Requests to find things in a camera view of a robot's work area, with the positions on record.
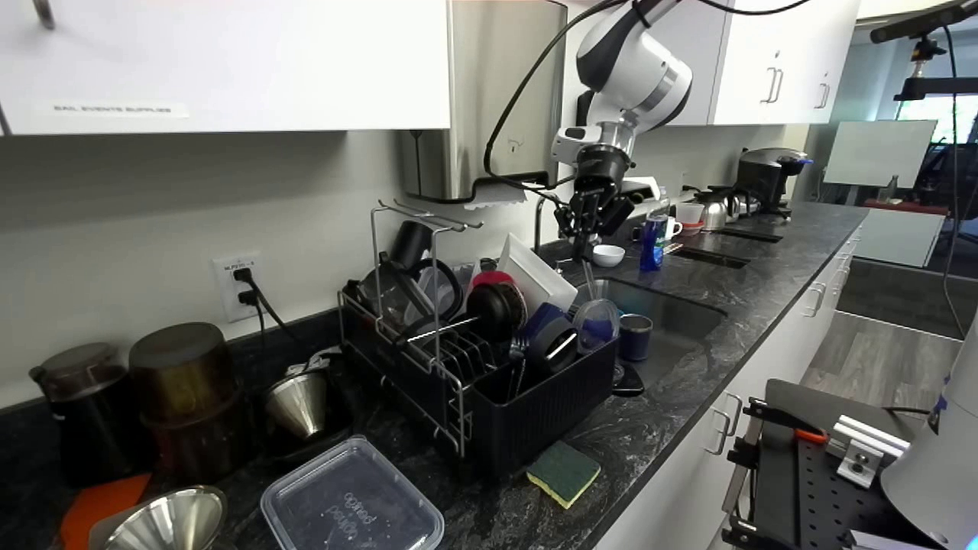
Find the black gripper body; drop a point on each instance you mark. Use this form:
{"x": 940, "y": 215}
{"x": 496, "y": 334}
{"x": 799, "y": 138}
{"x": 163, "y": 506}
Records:
{"x": 600, "y": 172}

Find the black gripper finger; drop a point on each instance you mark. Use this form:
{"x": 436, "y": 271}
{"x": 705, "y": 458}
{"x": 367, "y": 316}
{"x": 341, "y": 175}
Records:
{"x": 612, "y": 211}
{"x": 583, "y": 215}

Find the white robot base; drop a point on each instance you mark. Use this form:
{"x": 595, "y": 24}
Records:
{"x": 949, "y": 467}

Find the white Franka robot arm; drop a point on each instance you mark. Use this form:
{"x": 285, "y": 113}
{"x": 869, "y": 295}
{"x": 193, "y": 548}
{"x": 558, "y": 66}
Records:
{"x": 644, "y": 72}

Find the chrome sink faucet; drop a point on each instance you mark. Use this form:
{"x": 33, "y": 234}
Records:
{"x": 536, "y": 226}

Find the small white mug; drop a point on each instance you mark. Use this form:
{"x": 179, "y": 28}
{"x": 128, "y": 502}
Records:
{"x": 672, "y": 231}

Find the red round dish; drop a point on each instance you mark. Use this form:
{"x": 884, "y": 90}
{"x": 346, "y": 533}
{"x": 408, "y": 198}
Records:
{"x": 490, "y": 275}

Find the stainless steel sink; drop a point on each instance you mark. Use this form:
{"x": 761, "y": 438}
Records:
{"x": 672, "y": 308}

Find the stainless steel mug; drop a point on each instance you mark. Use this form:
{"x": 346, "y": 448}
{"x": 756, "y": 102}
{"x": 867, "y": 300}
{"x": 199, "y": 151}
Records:
{"x": 638, "y": 338}

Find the black hanging mug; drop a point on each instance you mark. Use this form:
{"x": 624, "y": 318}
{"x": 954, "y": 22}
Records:
{"x": 410, "y": 245}

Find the small white bowl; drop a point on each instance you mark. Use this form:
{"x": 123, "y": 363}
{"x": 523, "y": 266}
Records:
{"x": 609, "y": 255}

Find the blue bottle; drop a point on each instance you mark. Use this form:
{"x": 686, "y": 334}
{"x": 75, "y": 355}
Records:
{"x": 652, "y": 245}

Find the dark blue bowl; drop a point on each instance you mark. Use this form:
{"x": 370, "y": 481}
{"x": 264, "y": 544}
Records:
{"x": 544, "y": 325}

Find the black round pan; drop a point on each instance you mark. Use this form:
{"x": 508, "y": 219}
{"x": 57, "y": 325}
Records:
{"x": 496, "y": 308}

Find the steel paper towel dispenser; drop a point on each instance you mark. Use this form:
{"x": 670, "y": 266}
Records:
{"x": 470, "y": 93}

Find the black coffee machine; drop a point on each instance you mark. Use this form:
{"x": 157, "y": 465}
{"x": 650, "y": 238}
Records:
{"x": 766, "y": 172}

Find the green yellow sponge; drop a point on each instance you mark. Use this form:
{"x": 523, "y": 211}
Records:
{"x": 563, "y": 473}

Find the black orange clamp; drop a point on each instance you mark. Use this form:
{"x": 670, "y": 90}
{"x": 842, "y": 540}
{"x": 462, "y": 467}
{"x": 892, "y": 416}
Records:
{"x": 775, "y": 416}

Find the white panel board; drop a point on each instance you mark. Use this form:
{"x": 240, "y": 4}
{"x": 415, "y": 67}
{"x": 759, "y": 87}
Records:
{"x": 879, "y": 155}

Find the white lower cabinets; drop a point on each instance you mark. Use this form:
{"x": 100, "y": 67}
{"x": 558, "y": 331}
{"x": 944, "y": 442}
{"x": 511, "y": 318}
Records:
{"x": 692, "y": 499}

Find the black perforated board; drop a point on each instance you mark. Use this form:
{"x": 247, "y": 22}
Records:
{"x": 814, "y": 489}

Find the dark brown metal canister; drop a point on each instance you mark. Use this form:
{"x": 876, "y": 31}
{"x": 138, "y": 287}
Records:
{"x": 188, "y": 386}

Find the white cabinet label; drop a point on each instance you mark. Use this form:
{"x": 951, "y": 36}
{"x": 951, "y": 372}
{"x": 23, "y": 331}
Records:
{"x": 123, "y": 107}

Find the steel mixing bowl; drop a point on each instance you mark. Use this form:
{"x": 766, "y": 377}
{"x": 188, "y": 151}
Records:
{"x": 169, "y": 521}

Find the black lidded kettle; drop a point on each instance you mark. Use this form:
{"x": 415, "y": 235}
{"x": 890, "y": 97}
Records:
{"x": 93, "y": 416}

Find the orange flat item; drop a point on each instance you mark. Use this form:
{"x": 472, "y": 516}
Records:
{"x": 89, "y": 507}

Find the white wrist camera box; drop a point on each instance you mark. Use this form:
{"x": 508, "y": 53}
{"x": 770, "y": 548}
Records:
{"x": 644, "y": 190}

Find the aluminium bracket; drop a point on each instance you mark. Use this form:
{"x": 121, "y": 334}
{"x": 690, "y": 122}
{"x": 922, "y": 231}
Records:
{"x": 867, "y": 438}

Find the black camera tripod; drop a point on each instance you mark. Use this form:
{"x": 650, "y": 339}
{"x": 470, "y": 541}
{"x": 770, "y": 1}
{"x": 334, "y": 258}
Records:
{"x": 922, "y": 24}

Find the white wall outlet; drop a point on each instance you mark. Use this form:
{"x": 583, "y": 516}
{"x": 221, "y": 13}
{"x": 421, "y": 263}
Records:
{"x": 223, "y": 296}

